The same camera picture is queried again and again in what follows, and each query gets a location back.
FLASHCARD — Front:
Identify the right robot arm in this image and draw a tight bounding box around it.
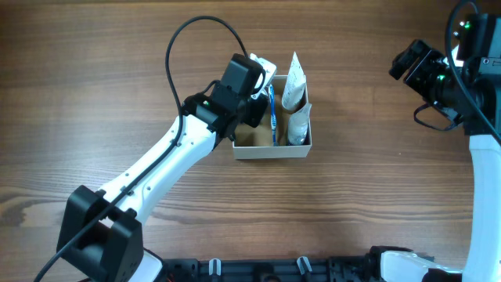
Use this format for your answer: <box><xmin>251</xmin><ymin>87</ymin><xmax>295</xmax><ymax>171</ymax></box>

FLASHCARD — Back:
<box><xmin>371</xmin><ymin>13</ymin><xmax>500</xmax><ymax>281</ymax></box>

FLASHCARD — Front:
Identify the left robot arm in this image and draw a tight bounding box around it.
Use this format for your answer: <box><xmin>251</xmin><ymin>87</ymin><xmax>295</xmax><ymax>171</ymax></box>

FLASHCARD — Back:
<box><xmin>56</xmin><ymin>54</ymin><xmax>276</xmax><ymax>281</ymax></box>

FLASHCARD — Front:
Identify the white cardboard box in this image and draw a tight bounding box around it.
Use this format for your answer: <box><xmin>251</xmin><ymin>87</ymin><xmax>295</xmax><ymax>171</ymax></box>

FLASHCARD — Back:
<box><xmin>232</xmin><ymin>75</ymin><xmax>312</xmax><ymax>160</ymax></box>

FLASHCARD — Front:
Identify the white cream tube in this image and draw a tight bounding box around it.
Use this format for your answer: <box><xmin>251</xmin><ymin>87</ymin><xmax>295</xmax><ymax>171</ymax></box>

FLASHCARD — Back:
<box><xmin>282</xmin><ymin>52</ymin><xmax>306</xmax><ymax>111</ymax></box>

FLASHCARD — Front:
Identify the blue white toothbrush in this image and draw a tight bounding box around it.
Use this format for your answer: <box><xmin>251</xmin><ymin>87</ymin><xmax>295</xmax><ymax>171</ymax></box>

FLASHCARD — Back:
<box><xmin>268</xmin><ymin>85</ymin><xmax>279</xmax><ymax>146</ymax></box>

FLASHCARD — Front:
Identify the clear bottle green label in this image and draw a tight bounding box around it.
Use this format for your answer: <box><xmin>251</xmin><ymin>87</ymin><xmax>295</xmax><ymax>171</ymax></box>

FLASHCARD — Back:
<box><xmin>287</xmin><ymin>103</ymin><xmax>312</xmax><ymax>146</ymax></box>

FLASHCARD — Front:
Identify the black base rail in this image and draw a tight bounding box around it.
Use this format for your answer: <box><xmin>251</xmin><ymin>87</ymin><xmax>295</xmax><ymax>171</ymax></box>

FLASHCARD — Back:
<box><xmin>164</xmin><ymin>256</ymin><xmax>383</xmax><ymax>282</ymax></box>

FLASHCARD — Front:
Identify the left black cable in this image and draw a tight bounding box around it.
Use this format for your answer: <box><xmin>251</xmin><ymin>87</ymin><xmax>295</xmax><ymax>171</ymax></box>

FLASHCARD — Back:
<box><xmin>33</xmin><ymin>15</ymin><xmax>250</xmax><ymax>282</ymax></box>

